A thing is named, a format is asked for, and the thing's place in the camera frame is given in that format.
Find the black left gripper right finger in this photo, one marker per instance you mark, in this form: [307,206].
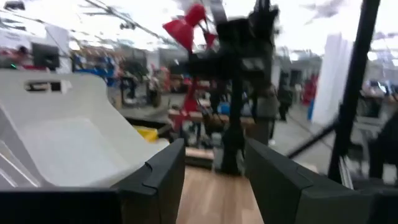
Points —
[295,205]

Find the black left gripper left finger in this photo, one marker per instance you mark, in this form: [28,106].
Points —
[146,202]

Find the yellow plastic basket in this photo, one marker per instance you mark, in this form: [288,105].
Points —
[147,133]

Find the white plastic bin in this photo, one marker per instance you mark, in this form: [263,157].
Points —
[77,140]

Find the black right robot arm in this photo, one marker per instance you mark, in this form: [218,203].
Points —
[234,124]

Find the rack with blue bins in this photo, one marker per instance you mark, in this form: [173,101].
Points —
[96,70]

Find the red desk lamp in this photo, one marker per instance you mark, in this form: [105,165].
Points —
[182,31]

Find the black computer monitor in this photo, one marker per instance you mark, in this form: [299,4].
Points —
[45,56]

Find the black aluminium rig frame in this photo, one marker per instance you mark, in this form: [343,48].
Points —
[354,93]

